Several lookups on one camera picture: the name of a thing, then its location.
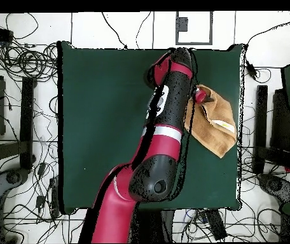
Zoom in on grey chair base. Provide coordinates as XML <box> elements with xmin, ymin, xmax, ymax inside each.
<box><xmin>0</xmin><ymin>167</ymin><xmax>30</xmax><ymax>204</ymax></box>
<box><xmin>258</xmin><ymin>173</ymin><xmax>290</xmax><ymax>204</ymax></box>

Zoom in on dark green table cloth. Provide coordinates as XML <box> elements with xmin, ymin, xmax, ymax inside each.
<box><xmin>57</xmin><ymin>40</ymin><xmax>245</xmax><ymax>215</ymax></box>

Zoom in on tan terry towel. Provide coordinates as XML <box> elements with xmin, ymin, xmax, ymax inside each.
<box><xmin>184</xmin><ymin>84</ymin><xmax>238</xmax><ymax>159</ymax></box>

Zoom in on black power adapter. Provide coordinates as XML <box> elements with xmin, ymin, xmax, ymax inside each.
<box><xmin>245</xmin><ymin>60</ymin><xmax>259</xmax><ymax>79</ymax></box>

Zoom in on black metal stand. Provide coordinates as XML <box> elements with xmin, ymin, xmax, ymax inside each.
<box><xmin>252</xmin><ymin>85</ymin><xmax>290</xmax><ymax>176</ymax></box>
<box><xmin>0</xmin><ymin>76</ymin><xmax>37</xmax><ymax>170</ymax></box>

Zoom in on small grey box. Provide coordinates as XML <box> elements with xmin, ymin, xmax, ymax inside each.
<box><xmin>176</xmin><ymin>17</ymin><xmax>188</xmax><ymax>32</ymax></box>

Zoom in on coiled black cables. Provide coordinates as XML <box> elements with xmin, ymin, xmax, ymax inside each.
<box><xmin>0</xmin><ymin>43</ymin><xmax>58</xmax><ymax>79</ymax></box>

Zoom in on grey rectangular floor frame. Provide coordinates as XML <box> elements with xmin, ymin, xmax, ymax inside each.
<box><xmin>175</xmin><ymin>11</ymin><xmax>213</xmax><ymax>46</ymax></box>

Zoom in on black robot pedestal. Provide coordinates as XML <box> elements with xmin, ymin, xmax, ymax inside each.
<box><xmin>130</xmin><ymin>209</ymin><xmax>175</xmax><ymax>243</ymax></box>

